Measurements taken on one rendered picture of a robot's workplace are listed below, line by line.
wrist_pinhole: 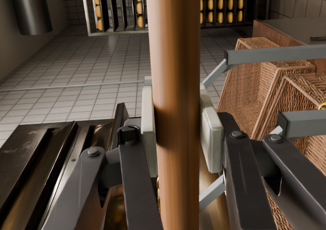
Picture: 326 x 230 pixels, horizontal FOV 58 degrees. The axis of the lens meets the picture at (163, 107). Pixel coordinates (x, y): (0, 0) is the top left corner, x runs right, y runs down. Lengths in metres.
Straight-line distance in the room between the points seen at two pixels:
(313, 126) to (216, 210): 0.68
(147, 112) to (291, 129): 0.50
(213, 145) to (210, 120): 0.01
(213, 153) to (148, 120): 0.04
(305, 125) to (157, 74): 0.51
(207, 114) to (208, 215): 1.08
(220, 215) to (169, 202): 1.01
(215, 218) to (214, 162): 1.06
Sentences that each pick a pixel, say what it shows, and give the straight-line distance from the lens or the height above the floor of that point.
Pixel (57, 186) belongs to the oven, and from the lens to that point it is 1.47.
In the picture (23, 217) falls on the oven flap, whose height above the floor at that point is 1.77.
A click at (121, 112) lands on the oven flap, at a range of 1.67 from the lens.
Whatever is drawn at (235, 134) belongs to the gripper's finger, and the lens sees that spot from 0.16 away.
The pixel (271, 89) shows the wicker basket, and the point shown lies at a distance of 1.25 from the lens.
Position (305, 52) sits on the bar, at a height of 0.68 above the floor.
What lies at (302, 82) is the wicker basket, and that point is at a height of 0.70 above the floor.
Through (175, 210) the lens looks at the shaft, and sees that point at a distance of 0.22.
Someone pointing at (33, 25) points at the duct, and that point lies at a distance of 3.27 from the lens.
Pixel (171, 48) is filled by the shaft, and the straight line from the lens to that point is 0.16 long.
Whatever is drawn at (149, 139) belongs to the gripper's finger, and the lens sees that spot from 0.16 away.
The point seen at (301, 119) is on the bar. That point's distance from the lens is 0.65.
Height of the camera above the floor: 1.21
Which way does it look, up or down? 1 degrees down
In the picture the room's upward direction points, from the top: 94 degrees counter-clockwise
